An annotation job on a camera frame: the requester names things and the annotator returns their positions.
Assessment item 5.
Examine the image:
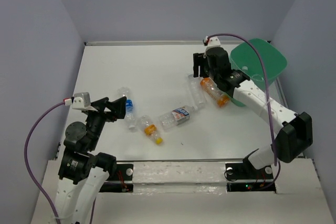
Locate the yellow cap orange label bottle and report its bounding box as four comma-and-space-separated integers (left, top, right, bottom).
137, 115, 163, 145

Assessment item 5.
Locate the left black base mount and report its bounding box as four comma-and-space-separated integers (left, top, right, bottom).
99, 163, 134, 193

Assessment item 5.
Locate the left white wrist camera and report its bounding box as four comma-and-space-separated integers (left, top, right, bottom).
72, 92, 97, 111

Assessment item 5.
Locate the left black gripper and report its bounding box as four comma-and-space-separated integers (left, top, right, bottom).
86, 95, 127, 149

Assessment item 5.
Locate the clear crushed bottle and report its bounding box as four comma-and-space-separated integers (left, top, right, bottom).
187, 74, 206, 110

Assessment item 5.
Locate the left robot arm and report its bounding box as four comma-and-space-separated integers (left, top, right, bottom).
55, 92, 127, 223

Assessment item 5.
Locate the clear ribbed bottle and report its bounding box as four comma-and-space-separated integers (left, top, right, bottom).
251, 74, 264, 82

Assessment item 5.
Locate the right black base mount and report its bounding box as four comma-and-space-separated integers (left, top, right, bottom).
224, 157, 276, 193

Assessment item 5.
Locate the blue label clear bottle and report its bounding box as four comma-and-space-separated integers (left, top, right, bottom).
118, 87, 136, 131

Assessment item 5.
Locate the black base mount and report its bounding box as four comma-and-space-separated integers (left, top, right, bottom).
224, 157, 276, 193
99, 163, 134, 193

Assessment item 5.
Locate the white foam strip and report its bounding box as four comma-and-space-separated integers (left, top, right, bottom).
132, 161, 228, 195

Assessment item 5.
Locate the green plastic bin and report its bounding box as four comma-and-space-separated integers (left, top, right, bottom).
229, 38, 287, 91

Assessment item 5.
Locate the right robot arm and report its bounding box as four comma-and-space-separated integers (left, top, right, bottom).
193, 46, 313, 178

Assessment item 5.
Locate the white blue label bottle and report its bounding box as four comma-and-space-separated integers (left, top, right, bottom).
159, 105, 198, 131

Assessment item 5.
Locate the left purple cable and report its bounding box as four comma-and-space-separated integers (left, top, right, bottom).
23, 100, 72, 220

